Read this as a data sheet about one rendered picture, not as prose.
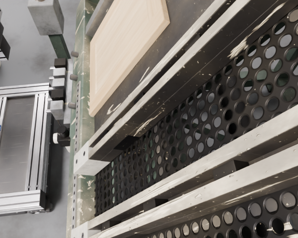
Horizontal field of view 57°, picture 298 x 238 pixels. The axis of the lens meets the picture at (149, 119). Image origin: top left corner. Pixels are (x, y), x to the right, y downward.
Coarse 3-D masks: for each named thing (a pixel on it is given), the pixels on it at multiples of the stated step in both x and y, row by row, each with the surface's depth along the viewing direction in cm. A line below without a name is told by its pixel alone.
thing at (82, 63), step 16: (80, 0) 139; (80, 16) 132; (80, 32) 126; (80, 48) 120; (80, 64) 115; (80, 80) 110; (80, 96) 105; (80, 112) 101; (80, 128) 98; (80, 144) 94; (80, 176) 89; (80, 192) 86; (80, 208) 84; (80, 224) 81
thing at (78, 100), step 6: (78, 84) 109; (78, 90) 108; (78, 96) 106; (78, 102) 104; (78, 108) 103; (78, 114) 101; (78, 120) 100; (78, 126) 99; (78, 132) 98; (78, 138) 96; (78, 144) 95; (78, 150) 94; (72, 204) 87; (72, 210) 86; (72, 216) 85; (72, 222) 84; (72, 228) 83
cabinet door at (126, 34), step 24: (120, 0) 97; (144, 0) 80; (120, 24) 94; (144, 24) 77; (168, 24) 69; (96, 48) 111; (120, 48) 89; (144, 48) 75; (96, 72) 105; (120, 72) 85; (96, 96) 99
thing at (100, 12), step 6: (102, 0) 109; (108, 0) 108; (96, 6) 115; (102, 6) 110; (108, 6) 110; (96, 12) 113; (102, 12) 112; (90, 18) 119; (96, 18) 114; (102, 18) 115; (90, 24) 118; (96, 24) 117; (90, 30) 120; (96, 30) 120
